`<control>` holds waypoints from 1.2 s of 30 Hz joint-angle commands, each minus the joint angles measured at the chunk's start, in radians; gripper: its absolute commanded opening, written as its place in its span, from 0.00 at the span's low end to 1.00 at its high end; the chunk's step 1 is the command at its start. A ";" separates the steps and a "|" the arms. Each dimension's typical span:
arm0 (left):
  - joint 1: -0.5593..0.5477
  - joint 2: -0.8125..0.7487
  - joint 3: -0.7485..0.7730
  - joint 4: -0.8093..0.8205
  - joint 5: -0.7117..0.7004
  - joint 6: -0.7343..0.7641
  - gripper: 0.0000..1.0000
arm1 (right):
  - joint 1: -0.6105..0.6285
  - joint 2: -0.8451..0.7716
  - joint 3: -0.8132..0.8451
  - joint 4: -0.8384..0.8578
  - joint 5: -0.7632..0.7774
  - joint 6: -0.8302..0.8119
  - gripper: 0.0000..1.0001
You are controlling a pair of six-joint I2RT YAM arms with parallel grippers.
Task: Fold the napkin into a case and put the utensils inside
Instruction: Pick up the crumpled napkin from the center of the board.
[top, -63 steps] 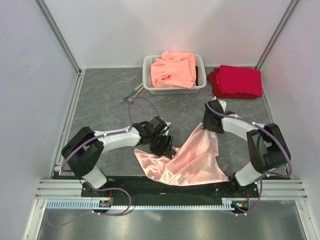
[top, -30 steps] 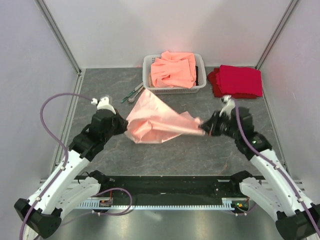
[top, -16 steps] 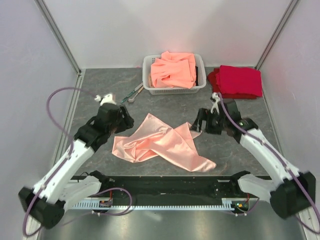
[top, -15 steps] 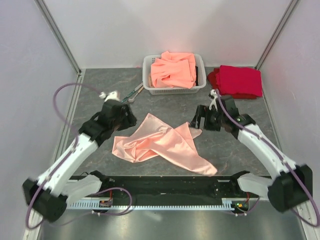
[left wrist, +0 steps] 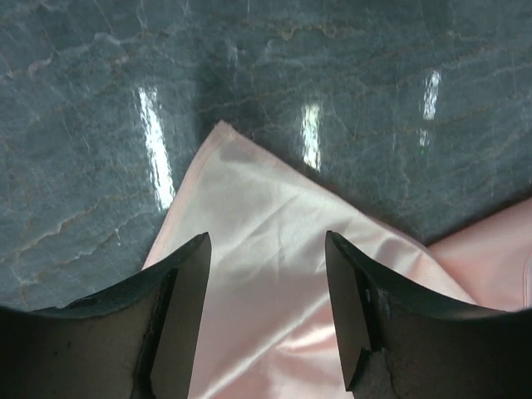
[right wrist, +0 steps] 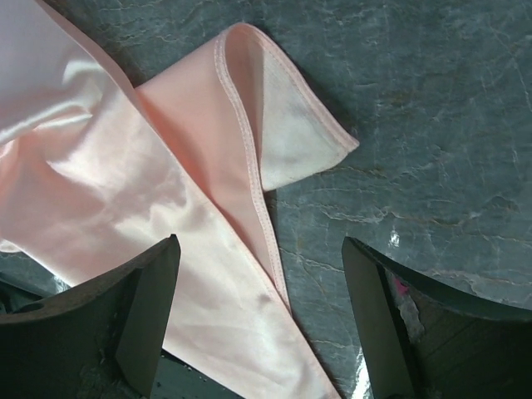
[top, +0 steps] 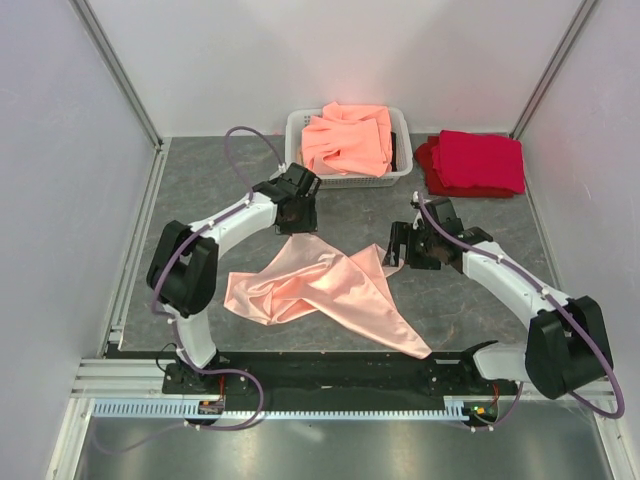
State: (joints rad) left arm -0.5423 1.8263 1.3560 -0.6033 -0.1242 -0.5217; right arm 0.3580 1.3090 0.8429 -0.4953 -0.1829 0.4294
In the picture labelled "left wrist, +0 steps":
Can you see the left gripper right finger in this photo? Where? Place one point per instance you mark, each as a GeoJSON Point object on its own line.
{"type": "Point", "coordinates": [398, 339]}

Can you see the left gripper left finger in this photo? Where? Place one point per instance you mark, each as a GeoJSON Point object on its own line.
{"type": "Point", "coordinates": [135, 339]}

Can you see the light pink satin napkin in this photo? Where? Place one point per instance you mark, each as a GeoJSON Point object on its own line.
{"type": "Point", "coordinates": [267, 326]}

